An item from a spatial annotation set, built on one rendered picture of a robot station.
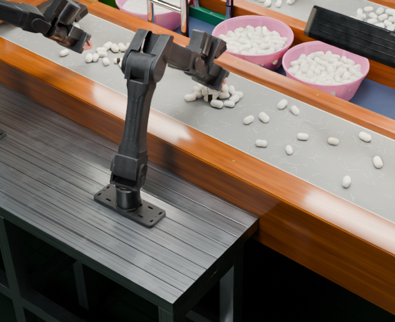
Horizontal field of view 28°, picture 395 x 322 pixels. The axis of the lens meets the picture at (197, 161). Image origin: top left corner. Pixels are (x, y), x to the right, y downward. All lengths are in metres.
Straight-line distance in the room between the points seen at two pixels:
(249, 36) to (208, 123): 0.52
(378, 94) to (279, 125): 0.42
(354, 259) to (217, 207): 0.39
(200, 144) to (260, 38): 0.64
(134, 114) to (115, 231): 0.30
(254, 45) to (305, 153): 0.59
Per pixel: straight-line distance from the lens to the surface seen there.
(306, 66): 2.56
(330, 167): 2.14
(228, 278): 2.11
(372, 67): 2.61
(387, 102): 2.53
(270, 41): 2.67
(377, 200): 2.06
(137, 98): 1.97
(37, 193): 2.20
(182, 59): 2.12
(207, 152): 2.13
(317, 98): 2.36
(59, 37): 2.39
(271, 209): 2.03
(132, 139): 2.00
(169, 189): 2.16
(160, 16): 2.80
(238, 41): 2.68
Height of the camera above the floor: 2.06
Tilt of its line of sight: 38 degrees down
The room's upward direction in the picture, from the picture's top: 1 degrees counter-clockwise
